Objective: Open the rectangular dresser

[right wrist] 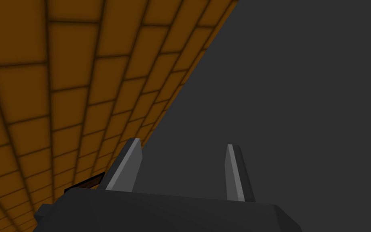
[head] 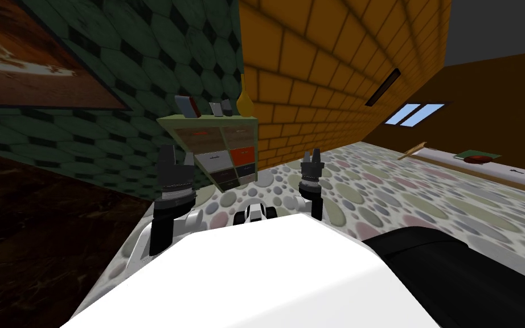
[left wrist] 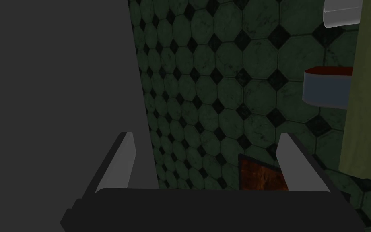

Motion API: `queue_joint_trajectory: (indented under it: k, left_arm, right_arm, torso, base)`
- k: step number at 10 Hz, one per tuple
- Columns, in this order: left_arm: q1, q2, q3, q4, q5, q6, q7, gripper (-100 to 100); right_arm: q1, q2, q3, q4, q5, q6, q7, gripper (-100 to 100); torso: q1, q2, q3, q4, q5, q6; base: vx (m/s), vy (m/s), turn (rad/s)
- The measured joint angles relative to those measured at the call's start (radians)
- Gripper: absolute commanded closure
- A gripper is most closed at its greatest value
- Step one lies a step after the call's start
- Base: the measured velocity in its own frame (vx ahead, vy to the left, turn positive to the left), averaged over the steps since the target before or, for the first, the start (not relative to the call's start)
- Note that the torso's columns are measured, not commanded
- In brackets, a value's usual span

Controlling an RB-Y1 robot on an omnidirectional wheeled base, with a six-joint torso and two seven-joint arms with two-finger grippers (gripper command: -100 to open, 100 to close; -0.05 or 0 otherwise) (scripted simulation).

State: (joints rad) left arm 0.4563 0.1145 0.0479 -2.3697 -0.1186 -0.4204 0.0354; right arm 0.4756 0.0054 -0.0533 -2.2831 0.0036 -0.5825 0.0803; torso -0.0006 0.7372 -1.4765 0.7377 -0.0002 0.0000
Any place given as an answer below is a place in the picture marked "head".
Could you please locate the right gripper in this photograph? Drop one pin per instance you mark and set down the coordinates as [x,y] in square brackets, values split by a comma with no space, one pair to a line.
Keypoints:
[311,171]

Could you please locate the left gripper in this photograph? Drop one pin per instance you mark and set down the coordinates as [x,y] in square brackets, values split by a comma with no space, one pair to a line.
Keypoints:
[176,178]

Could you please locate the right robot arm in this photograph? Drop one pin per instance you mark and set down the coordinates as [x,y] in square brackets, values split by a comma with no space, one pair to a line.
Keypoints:
[449,273]

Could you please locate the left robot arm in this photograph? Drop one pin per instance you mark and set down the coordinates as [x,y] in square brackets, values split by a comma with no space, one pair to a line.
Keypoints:
[162,232]

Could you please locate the green cabinet with drawers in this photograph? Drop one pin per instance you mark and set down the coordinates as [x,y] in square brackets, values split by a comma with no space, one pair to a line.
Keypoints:
[217,146]

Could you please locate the blue window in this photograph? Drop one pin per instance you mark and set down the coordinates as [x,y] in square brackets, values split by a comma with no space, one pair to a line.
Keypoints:
[413,114]

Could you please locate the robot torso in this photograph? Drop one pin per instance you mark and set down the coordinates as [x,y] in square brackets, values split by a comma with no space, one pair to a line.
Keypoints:
[262,273]

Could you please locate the white table with wooden edge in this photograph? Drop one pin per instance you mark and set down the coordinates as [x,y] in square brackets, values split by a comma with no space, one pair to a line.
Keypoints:
[495,175]

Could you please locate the brown framed wall picture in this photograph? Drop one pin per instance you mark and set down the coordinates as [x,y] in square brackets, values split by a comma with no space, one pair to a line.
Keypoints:
[21,54]

